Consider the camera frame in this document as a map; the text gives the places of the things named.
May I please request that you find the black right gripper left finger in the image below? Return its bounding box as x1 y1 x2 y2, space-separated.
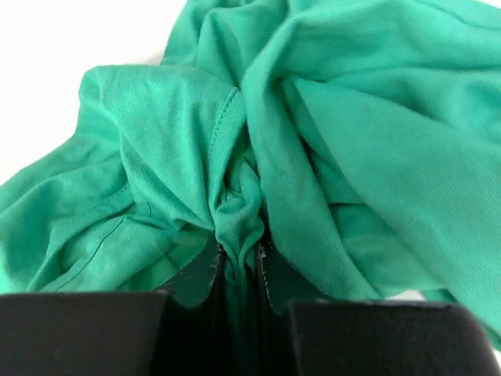
1 239 224 375

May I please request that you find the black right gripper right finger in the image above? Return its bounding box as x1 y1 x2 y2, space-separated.
255 239 500 376

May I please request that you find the green shirt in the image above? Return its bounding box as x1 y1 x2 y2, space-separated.
0 0 501 314

